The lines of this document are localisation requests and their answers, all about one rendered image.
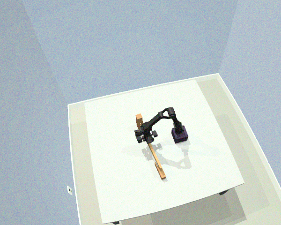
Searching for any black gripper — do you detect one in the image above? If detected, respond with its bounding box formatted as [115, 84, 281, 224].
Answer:
[136, 130, 158, 143]

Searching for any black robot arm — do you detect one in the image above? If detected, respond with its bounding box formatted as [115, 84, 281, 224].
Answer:
[134, 107, 184, 144]

